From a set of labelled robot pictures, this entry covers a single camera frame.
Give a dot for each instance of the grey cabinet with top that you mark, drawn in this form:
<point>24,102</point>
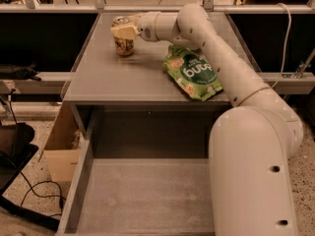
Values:
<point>133,99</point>

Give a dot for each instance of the cardboard box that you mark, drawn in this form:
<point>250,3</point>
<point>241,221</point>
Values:
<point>61,151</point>

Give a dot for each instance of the black cloth on shelf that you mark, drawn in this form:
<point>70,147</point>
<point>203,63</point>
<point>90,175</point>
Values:
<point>18,72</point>

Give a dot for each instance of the open grey top drawer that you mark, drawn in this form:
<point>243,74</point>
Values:
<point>142,174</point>

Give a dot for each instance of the orange soda can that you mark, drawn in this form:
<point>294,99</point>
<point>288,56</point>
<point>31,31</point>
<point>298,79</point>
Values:
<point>124,47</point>

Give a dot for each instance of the metal railing frame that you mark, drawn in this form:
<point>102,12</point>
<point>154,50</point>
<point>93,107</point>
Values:
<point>98,4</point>

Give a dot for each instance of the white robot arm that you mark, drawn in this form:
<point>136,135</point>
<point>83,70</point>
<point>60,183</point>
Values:
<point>249,143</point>

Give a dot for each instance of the green snack bag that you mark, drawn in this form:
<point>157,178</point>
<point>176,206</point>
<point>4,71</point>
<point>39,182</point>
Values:
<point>191,72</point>

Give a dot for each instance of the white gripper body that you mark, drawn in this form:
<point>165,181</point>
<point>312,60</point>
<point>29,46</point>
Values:
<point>147,26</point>

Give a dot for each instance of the black chair base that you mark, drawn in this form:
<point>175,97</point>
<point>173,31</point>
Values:
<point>16,150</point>

